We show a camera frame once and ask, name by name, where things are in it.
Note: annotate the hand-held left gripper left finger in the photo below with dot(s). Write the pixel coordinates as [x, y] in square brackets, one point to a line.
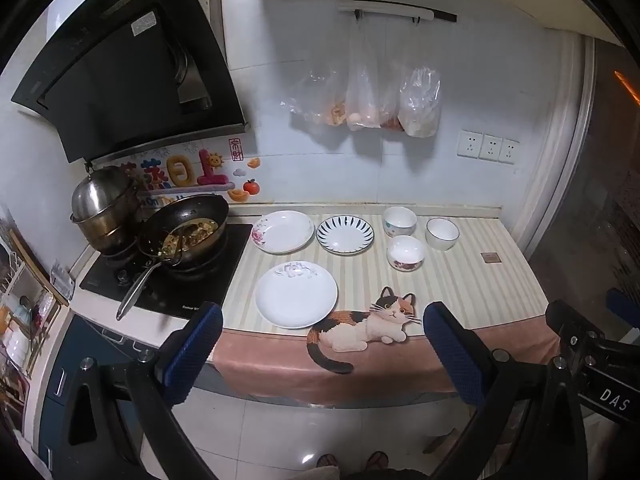
[197, 345]

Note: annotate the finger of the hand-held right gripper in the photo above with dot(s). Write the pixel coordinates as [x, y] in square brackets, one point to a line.
[570, 320]
[625, 307]

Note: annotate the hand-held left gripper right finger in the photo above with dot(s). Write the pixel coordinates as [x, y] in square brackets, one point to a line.
[452, 355]

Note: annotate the white plate with grey flower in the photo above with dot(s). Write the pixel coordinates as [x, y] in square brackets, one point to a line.
[295, 297]

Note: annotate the white bowl with red flowers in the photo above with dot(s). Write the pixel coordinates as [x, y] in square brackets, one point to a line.
[406, 255]

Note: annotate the white bowl with dark rim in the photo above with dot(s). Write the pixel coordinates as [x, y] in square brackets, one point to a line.
[442, 235]

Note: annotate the white plate with pink flowers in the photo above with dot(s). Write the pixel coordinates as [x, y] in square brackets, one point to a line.
[282, 232]

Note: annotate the white bowl with blue print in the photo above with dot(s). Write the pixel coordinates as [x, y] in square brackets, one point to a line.
[400, 222]

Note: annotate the white plate with dark stripes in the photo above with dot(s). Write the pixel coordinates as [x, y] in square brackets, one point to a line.
[345, 235]

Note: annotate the black gas stove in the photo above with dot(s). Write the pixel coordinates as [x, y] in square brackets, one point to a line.
[200, 285]

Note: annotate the striped cat print counter mat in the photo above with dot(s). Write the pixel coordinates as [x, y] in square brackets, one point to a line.
[470, 290]

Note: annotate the brown cardboard piece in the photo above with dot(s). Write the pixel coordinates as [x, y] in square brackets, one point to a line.
[442, 441]

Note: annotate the small brown square pad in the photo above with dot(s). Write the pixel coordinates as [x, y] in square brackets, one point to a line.
[491, 258]

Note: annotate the black wok with food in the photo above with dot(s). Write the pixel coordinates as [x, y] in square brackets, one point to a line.
[185, 230]

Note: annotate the dark blue cabinet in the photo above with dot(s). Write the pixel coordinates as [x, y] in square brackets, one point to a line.
[75, 360]

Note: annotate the glass sliding door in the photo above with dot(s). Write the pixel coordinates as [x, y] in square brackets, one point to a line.
[595, 185]

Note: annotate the person's right foot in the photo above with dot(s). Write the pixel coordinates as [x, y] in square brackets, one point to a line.
[377, 459]

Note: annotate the person's foot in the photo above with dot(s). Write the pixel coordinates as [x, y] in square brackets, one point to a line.
[377, 459]
[327, 460]

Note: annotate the small grey packet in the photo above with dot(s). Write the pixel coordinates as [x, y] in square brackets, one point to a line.
[63, 280]

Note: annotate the person's left foot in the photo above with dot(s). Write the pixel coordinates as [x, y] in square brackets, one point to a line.
[327, 460]

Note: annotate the stainless steel stacked pot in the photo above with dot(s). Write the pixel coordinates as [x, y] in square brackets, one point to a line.
[102, 205]

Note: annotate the wooden dish rack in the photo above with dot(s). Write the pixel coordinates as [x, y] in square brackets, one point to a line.
[25, 310]

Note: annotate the clear plastic bag with eggs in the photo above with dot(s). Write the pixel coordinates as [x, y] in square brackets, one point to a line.
[367, 90]

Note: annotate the black range hood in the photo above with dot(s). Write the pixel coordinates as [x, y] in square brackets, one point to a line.
[130, 70]

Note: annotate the orange fruit wall sticker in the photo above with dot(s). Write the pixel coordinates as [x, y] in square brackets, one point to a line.
[250, 187]

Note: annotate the colourful wall sticker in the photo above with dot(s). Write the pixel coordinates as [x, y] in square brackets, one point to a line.
[180, 172]

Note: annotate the white wall socket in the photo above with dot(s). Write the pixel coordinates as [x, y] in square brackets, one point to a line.
[509, 151]
[470, 143]
[490, 147]

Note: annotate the white wall hook rail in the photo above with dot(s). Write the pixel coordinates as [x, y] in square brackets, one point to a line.
[385, 9]

